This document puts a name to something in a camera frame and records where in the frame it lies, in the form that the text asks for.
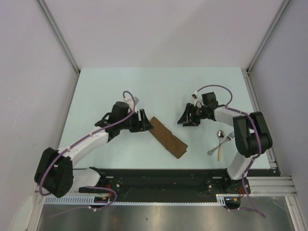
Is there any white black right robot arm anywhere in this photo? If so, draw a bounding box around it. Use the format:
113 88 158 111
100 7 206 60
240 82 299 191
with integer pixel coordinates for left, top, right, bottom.
177 92 272 193

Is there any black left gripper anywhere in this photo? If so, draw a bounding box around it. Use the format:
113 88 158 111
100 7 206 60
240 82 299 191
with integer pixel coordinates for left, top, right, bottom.
119 109 154 133

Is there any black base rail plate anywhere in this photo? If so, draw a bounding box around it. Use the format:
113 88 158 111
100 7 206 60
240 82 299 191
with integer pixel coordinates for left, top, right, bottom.
72 168 281 203

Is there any silver fork wooden handle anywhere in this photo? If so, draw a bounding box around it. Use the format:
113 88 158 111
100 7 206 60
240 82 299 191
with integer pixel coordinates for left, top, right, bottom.
217 131 235 161

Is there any aluminium side rail profile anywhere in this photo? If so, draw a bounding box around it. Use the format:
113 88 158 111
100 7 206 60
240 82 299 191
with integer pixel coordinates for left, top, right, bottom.
242 68 308 231

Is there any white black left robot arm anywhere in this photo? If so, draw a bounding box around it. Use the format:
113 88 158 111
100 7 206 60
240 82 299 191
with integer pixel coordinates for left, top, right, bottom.
34 98 154 198

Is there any silver ornate spoon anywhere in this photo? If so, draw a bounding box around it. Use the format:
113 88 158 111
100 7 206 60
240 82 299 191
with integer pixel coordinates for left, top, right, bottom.
207 130 229 156

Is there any right aluminium frame post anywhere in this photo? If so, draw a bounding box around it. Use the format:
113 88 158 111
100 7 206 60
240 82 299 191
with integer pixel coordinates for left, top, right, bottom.
245 0 293 75

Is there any aluminium frame post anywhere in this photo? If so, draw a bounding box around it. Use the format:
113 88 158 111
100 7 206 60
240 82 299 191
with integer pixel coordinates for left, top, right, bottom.
36 0 81 76
245 0 293 75

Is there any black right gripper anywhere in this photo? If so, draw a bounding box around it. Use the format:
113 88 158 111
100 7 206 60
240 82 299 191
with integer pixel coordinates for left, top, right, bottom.
177 103 208 127

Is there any left aluminium frame post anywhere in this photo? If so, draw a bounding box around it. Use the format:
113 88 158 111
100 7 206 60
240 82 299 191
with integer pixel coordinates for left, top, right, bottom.
36 0 81 76

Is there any brown cloth napkin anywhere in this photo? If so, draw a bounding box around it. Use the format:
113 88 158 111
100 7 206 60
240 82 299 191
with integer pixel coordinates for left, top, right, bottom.
150 116 188 159

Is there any white slotted cable duct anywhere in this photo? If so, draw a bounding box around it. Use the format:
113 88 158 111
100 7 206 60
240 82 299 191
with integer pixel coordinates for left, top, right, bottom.
44 194 240 206

